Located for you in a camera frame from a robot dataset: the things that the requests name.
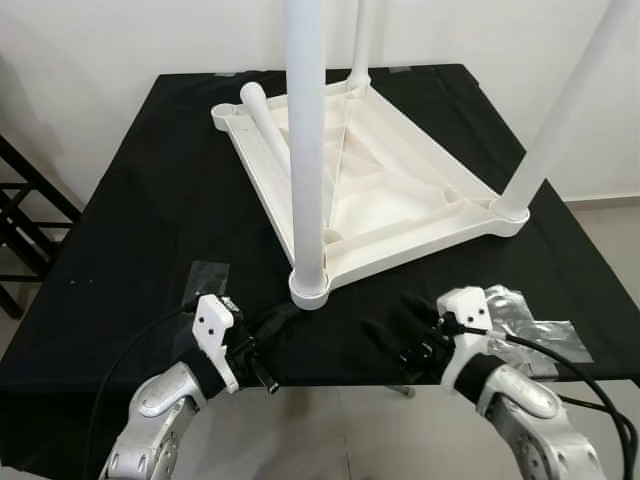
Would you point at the black round stool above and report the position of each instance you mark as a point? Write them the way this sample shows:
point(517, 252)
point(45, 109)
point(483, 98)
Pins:
point(30, 220)

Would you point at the white plastic table leg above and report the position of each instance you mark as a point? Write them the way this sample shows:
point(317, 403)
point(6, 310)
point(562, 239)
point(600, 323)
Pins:
point(365, 40)
point(265, 120)
point(570, 110)
point(307, 130)

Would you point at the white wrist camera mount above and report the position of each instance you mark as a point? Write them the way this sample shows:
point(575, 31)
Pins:
point(213, 330)
point(468, 310)

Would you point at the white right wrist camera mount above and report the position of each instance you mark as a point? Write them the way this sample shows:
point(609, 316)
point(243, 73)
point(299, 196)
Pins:
point(468, 310)

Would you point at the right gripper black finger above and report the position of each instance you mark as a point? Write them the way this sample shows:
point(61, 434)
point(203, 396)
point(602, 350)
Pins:
point(420, 309)
point(387, 338)

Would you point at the grey tape piece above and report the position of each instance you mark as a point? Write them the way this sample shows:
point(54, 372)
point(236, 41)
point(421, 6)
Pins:
point(225, 73)
point(402, 70)

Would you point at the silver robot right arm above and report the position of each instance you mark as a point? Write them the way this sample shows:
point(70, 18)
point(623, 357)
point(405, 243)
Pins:
point(530, 415)

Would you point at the clear tape patch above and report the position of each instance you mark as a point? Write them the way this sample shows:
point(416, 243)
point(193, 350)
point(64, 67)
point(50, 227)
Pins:
point(208, 278)
point(545, 335)

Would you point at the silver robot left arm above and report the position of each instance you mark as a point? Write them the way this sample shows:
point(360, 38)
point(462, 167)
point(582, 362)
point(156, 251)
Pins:
point(160, 410)

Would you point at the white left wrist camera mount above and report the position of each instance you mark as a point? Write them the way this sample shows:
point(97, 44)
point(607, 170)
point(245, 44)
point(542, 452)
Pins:
point(213, 330)

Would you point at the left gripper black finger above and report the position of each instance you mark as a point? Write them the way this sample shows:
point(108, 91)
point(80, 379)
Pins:
point(283, 327)
point(274, 315)

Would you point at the black tablecloth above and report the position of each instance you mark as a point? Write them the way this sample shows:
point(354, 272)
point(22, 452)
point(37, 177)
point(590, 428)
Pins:
point(130, 220)

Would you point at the white plastic table top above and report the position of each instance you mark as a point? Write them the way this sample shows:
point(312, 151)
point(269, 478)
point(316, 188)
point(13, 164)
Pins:
point(400, 190)

